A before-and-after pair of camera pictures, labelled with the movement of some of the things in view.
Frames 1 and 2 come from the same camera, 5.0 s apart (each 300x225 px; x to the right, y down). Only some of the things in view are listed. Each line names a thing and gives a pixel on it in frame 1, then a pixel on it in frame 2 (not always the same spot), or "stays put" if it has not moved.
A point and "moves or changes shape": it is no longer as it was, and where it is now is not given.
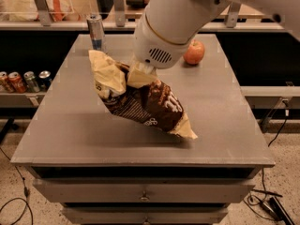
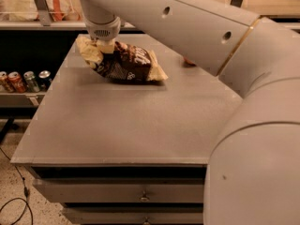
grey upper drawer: (141, 190) stays put
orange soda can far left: (5, 83) stays put
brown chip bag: (141, 96) moves or changes shape
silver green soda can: (32, 84) stays put
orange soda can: (17, 82) stays put
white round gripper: (155, 46) to (103, 31)
